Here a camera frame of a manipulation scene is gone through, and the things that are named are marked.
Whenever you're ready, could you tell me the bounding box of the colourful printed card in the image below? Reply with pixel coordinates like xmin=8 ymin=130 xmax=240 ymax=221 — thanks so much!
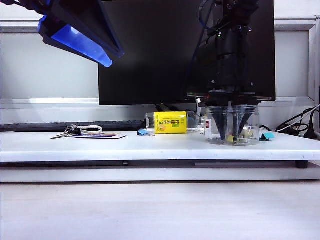
xmin=71 ymin=132 xmax=128 ymax=140

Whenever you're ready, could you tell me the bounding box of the blue binder clip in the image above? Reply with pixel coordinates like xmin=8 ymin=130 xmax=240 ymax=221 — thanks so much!
xmin=137 ymin=129 xmax=156 ymax=138

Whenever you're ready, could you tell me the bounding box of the white rope key loop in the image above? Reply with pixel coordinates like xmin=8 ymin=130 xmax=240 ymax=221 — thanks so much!
xmin=74 ymin=125 xmax=104 ymax=134

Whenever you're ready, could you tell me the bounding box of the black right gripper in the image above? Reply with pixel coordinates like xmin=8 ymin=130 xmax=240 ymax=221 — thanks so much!
xmin=186 ymin=32 xmax=273 ymax=141

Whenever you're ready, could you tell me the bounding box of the round transparent plastic jar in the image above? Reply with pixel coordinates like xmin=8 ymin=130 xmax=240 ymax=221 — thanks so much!
xmin=206 ymin=105 xmax=261 ymax=146

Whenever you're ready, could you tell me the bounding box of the white desk riser board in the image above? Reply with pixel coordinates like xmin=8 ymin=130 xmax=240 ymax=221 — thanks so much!
xmin=0 ymin=129 xmax=320 ymax=168

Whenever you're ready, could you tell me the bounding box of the black cable bundle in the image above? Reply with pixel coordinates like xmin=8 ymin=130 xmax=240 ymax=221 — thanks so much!
xmin=274 ymin=104 xmax=320 ymax=134

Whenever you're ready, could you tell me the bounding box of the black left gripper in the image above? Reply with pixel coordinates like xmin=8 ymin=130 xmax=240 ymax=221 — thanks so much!
xmin=22 ymin=0 xmax=126 ymax=68

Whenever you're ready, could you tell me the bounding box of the teal binder clip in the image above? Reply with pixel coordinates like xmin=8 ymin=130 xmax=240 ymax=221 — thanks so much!
xmin=259 ymin=132 xmax=274 ymax=143

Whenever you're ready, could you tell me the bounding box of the black keyboard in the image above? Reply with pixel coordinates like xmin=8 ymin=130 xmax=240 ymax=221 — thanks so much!
xmin=0 ymin=120 xmax=146 ymax=133

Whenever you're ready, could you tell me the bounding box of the grey aluminium partition frame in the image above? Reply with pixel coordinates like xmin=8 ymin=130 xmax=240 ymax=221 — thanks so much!
xmin=0 ymin=14 xmax=320 ymax=111

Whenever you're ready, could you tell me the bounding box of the black power plug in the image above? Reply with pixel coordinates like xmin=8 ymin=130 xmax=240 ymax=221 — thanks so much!
xmin=303 ymin=109 xmax=320 ymax=140

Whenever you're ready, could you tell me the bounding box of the bunch of metal keys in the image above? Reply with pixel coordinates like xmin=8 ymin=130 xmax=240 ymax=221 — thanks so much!
xmin=50 ymin=124 xmax=81 ymax=140

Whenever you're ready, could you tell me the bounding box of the black computer monitor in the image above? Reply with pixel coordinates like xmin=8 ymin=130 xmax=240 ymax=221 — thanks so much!
xmin=96 ymin=0 xmax=277 ymax=107

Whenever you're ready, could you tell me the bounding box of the clear plastic container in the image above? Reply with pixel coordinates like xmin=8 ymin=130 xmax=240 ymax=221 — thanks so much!
xmin=145 ymin=111 xmax=207 ymax=137

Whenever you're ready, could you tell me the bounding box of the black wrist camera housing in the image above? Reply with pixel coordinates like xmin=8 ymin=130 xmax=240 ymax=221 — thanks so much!
xmin=198 ymin=32 xmax=219 ymax=63

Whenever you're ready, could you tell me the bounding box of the white cable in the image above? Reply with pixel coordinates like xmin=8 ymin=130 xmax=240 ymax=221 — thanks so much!
xmin=276 ymin=105 xmax=320 ymax=133

